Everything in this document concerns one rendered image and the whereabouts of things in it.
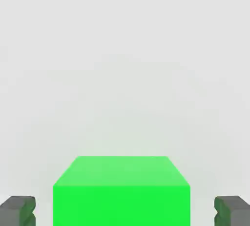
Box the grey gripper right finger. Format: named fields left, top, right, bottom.
left=213, top=195, right=250, bottom=226

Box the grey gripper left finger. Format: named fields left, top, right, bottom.
left=0, top=195, right=37, bottom=226

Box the small green cube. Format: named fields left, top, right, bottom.
left=52, top=155, right=191, bottom=226

